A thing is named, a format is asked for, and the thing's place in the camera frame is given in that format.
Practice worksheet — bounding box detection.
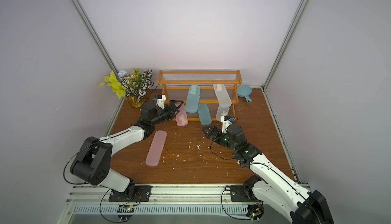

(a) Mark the right circuit board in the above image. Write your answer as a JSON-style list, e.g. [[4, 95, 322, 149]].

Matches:
[[246, 202, 265, 222]]

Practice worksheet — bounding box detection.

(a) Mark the short teal pencil case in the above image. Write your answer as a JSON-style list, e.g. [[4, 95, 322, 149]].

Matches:
[[198, 104, 212, 126]]

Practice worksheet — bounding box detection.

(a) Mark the potted plant in glass vase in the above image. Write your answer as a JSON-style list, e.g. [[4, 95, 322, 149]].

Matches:
[[98, 68, 154, 108]]

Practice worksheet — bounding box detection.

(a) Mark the short pink pencil case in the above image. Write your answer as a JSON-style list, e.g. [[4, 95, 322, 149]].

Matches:
[[176, 104, 188, 127]]

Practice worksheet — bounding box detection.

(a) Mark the orange wooden three-tier shelf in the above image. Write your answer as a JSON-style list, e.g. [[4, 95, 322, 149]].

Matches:
[[157, 70, 242, 121]]

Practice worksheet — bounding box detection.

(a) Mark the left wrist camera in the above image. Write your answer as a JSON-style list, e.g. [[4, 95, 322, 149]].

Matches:
[[154, 95, 166, 109]]

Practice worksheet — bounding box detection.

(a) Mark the left circuit board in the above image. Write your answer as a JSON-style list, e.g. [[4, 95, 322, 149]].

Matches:
[[117, 205, 135, 223]]

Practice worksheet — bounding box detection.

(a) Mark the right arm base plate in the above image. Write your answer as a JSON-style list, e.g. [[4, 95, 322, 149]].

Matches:
[[228, 184, 260, 202]]

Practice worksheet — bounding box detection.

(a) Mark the short clear white pencil case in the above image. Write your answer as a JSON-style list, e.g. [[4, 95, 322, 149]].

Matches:
[[215, 105, 230, 122]]

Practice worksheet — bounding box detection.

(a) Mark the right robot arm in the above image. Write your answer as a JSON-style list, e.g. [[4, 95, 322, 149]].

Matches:
[[202, 124, 334, 224]]

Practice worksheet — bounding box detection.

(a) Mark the aluminium rail frame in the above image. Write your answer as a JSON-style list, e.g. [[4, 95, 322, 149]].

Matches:
[[65, 183, 317, 215]]

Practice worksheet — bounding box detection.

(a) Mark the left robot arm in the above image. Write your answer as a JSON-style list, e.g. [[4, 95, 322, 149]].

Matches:
[[70, 100, 184, 198]]

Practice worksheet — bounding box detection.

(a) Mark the circuit board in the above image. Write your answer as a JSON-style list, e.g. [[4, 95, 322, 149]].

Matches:
[[246, 202, 265, 222], [117, 205, 135, 223]]

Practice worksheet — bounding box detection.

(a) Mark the long teal pencil case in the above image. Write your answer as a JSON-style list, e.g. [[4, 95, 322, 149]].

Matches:
[[185, 85, 201, 113]]

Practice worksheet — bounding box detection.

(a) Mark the long pink pencil case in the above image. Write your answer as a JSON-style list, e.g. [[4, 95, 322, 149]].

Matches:
[[145, 130, 168, 167]]

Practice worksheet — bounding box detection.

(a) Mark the long clear white pencil case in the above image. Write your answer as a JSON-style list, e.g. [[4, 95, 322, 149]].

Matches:
[[213, 83, 232, 108]]

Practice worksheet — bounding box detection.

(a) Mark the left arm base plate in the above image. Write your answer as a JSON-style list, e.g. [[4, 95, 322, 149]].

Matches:
[[109, 185, 152, 202]]

